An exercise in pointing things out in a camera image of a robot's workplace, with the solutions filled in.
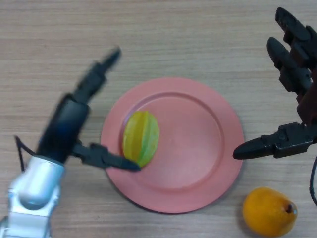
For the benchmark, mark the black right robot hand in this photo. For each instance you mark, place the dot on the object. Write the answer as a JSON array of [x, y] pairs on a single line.
[[294, 141]]

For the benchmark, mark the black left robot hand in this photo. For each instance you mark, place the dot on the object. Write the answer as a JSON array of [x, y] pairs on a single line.
[[62, 129]]

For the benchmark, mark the yellow starfruit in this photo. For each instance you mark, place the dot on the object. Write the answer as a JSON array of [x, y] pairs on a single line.
[[141, 138]]

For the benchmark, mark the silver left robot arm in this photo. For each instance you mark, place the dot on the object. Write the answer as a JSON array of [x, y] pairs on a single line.
[[37, 183]]

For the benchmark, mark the pink round plate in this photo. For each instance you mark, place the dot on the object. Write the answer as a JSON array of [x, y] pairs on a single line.
[[193, 153]]

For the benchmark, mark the orange pear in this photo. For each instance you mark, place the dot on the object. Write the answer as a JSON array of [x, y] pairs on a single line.
[[266, 213]]

